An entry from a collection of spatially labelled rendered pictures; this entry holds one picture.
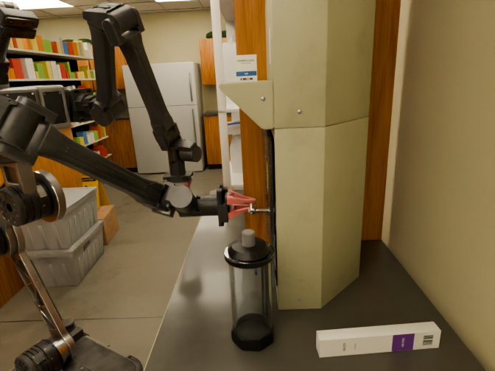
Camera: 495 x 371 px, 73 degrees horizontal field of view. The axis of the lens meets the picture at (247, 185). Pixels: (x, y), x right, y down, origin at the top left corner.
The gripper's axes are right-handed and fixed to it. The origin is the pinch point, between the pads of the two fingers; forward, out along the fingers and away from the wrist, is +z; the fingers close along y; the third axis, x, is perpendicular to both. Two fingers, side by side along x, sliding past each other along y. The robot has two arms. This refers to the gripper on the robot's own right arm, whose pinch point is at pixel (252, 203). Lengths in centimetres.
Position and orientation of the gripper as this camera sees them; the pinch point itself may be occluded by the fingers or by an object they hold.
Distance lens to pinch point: 90.3
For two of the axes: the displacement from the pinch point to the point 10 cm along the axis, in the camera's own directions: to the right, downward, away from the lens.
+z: 10.0, -0.4, -0.2
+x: 0.0, -2.9, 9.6
